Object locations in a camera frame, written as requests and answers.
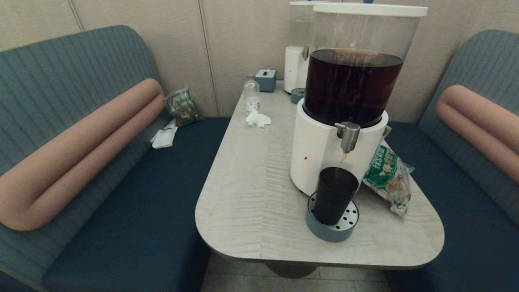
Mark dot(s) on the dark plastic cup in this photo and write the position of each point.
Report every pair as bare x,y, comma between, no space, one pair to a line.
334,198

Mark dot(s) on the small white drink dispenser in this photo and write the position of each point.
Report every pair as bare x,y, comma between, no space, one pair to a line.
294,69

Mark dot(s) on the large tea dispenser white base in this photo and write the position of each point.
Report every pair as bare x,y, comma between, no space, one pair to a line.
320,150

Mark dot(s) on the clear plastic bottle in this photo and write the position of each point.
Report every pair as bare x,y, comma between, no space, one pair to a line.
251,92

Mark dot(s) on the crumpled white tissue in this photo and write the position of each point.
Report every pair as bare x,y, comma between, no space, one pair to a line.
256,119

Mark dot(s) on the gold table pedestal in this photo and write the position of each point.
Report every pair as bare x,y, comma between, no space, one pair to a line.
290,271

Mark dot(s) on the pink bolster cushion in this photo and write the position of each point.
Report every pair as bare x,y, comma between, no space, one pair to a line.
478,118
81,154

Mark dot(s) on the dark printed snack bag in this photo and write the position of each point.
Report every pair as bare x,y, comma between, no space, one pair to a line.
182,108

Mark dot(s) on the grey-blue perforated drip tray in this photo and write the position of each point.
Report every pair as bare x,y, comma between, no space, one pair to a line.
324,234

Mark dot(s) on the green printed grain tea bag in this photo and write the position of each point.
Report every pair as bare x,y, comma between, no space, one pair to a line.
385,175

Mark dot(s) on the metal dispenser tap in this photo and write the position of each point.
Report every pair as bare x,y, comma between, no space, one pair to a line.
348,136

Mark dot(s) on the teal upholstered bench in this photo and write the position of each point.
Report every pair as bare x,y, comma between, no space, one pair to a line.
121,211
466,211

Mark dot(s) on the small grey-blue drip tray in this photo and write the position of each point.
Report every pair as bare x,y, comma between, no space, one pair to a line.
297,97

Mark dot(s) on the grey-blue tissue box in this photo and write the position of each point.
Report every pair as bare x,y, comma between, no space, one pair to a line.
265,82

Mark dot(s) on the white napkin packet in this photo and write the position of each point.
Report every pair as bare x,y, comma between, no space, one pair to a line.
163,139

